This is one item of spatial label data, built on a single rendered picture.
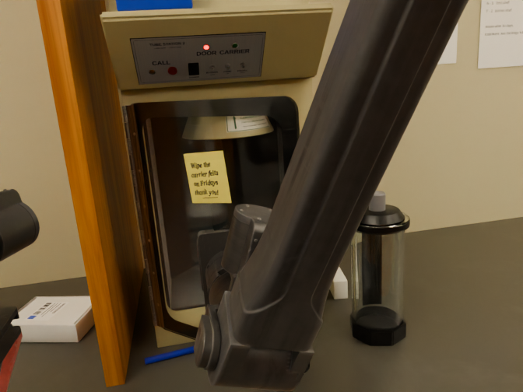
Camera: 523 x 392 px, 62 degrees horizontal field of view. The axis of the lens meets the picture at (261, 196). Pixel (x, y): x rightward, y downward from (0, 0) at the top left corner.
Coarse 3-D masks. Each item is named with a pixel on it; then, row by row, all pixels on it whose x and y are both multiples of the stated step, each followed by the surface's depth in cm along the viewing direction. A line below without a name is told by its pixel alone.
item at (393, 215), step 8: (376, 192) 76; (376, 200) 75; (384, 200) 75; (368, 208) 77; (376, 208) 75; (384, 208) 76; (392, 208) 76; (368, 216) 74; (376, 216) 73; (384, 216) 73; (392, 216) 73; (400, 216) 74; (368, 224) 73; (376, 224) 73; (384, 224) 72
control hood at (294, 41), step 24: (120, 24) 58; (144, 24) 59; (168, 24) 60; (192, 24) 60; (216, 24) 61; (240, 24) 62; (264, 24) 62; (288, 24) 63; (312, 24) 64; (120, 48) 61; (264, 48) 66; (288, 48) 67; (312, 48) 68; (120, 72) 65; (264, 72) 70; (288, 72) 71; (312, 72) 72
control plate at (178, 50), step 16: (256, 32) 63; (144, 48) 62; (160, 48) 63; (176, 48) 63; (192, 48) 64; (224, 48) 65; (240, 48) 65; (256, 48) 66; (144, 64) 64; (160, 64) 65; (176, 64) 66; (208, 64) 67; (224, 64) 67; (256, 64) 68; (144, 80) 67; (160, 80) 68; (176, 80) 68; (192, 80) 69
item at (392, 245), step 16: (400, 224) 72; (352, 240) 77; (368, 240) 74; (384, 240) 73; (400, 240) 74; (352, 256) 78; (368, 256) 75; (384, 256) 74; (400, 256) 75; (352, 272) 79; (368, 272) 75; (384, 272) 75; (400, 272) 76; (352, 288) 80; (368, 288) 76; (384, 288) 75; (400, 288) 77; (352, 304) 82; (368, 304) 77; (384, 304) 76; (400, 304) 78; (368, 320) 78; (384, 320) 77; (400, 320) 78
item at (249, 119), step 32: (256, 96) 57; (288, 96) 54; (160, 128) 67; (192, 128) 63; (224, 128) 60; (256, 128) 57; (288, 128) 55; (160, 160) 69; (256, 160) 59; (288, 160) 56; (160, 192) 70; (256, 192) 60; (160, 224) 72; (192, 224) 68; (224, 224) 65; (160, 256) 74; (192, 256) 70; (160, 288) 76; (192, 288) 72; (192, 320) 74
